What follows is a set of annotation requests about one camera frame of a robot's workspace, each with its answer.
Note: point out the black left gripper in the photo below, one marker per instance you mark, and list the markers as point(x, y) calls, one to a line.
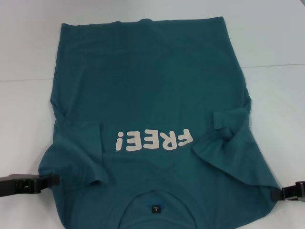
point(16, 184)

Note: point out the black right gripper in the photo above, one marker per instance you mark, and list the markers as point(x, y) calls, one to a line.
point(294, 192)

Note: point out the teal t-shirt with FREE print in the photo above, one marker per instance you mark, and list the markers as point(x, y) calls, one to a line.
point(143, 83)

